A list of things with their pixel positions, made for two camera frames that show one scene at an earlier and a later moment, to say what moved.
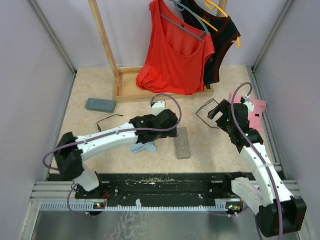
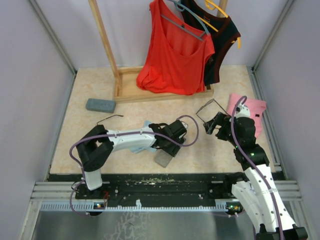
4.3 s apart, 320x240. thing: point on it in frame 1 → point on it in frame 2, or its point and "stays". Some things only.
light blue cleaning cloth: [140, 147] stays
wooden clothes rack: [125, 77] stays
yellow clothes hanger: [210, 5] stays
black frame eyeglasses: [109, 117] stays
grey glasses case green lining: [183, 149] → [162, 158]
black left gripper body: [169, 134] → [171, 149]
